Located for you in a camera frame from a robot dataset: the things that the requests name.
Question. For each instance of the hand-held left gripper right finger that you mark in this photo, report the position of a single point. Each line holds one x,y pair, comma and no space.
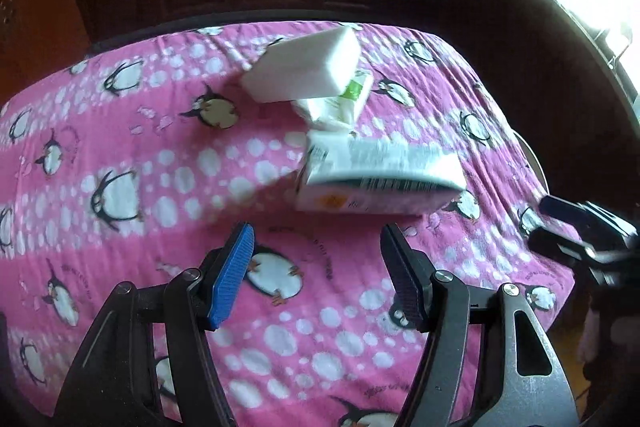
405,279

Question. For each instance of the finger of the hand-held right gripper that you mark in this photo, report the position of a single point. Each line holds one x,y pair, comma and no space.
555,247
560,209

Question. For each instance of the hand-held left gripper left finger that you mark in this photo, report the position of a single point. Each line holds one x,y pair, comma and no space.
232,277

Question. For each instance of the white green-striped medicine box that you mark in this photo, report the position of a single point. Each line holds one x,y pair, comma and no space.
380,177

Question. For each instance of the pink penguin printed blanket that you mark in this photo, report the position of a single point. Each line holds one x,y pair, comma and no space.
150,167

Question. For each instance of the white packet green label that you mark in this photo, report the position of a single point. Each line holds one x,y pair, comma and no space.
340,104

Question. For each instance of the white foam block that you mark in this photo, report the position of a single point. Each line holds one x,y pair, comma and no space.
305,67

